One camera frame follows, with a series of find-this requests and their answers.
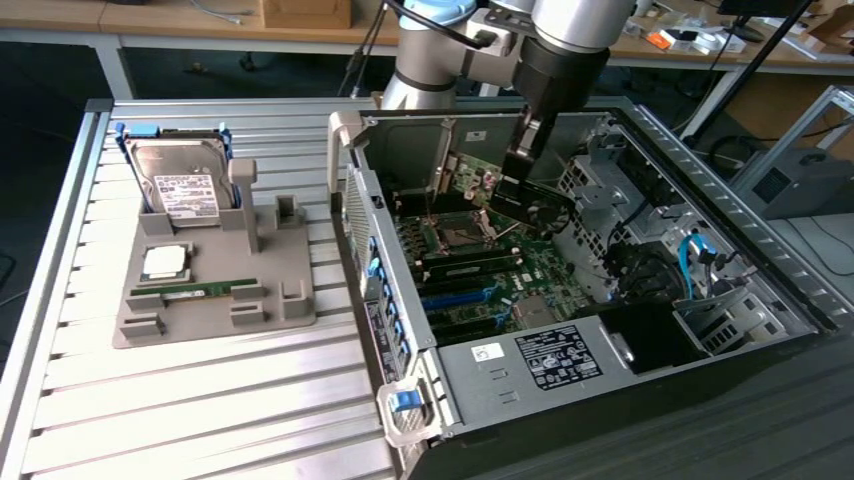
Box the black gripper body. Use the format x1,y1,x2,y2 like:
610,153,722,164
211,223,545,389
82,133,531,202
510,37,612,120

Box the black graphics card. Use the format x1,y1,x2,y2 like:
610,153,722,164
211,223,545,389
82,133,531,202
430,117,577,237

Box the silver disk bay cage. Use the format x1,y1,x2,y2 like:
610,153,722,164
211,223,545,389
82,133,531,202
553,127,709,251

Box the CPU socket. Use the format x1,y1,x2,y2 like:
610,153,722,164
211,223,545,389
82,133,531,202
426,209,502,251

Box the small white box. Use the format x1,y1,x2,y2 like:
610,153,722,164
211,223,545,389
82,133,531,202
673,28,748,56

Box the black RAM stick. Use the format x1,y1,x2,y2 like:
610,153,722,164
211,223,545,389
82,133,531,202
421,248,526,281

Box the green motherboard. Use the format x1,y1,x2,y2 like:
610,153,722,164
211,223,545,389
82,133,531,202
391,197,606,347

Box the black stand pole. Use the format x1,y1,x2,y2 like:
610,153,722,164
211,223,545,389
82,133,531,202
678,0,820,149

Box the black monitor stand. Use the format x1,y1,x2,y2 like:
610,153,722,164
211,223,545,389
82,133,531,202
717,0,766,41

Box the blue expansion slot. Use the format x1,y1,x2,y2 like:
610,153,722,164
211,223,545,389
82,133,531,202
421,287,499,311

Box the grey chipset heatsink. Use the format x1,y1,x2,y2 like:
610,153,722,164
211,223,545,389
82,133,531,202
517,297,562,326

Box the black expansion slot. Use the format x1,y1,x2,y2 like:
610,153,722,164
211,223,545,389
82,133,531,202
426,312,502,344

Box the brown cardboard box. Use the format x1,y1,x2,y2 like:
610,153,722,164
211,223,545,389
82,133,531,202
258,0,354,30

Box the grey computer tower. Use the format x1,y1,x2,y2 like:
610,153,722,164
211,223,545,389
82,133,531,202
730,147,854,221

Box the brown cardboard piece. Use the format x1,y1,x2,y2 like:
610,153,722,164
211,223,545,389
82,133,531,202
804,4,854,51

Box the silver disk bay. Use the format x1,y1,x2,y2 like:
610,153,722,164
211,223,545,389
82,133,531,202
670,287,820,356

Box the grey power supply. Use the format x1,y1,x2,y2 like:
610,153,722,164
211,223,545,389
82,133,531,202
437,309,642,426

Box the silver hard disk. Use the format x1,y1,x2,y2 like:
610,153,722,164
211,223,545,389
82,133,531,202
127,139,229,229

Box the green RAM stick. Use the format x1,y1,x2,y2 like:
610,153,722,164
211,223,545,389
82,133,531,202
130,278,261,301

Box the grey parts rack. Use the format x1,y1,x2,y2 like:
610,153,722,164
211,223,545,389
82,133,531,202
111,159,319,350

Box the open black PC case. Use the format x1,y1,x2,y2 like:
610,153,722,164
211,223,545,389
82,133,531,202
326,97,854,480

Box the blue disk caddy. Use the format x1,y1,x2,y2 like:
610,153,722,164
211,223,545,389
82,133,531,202
112,121,235,211

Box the silver CPU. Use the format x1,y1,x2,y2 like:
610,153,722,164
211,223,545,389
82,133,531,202
142,244,197,284

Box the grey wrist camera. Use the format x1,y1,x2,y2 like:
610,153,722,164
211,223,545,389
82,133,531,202
463,7,526,59

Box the black camera cable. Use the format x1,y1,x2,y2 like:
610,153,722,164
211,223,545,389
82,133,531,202
337,0,499,99

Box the black wire bundle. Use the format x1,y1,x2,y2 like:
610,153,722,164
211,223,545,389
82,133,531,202
604,242,689,306

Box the blue wire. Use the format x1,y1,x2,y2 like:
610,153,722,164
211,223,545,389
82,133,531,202
677,233,720,301

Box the aluminium profile frame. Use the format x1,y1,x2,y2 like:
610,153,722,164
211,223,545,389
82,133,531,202
766,84,854,156

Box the wooden desk white frame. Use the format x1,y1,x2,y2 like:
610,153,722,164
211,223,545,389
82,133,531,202
606,0,854,146
0,0,402,99

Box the light grey cable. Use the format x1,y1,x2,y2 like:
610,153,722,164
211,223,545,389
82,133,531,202
190,0,259,24

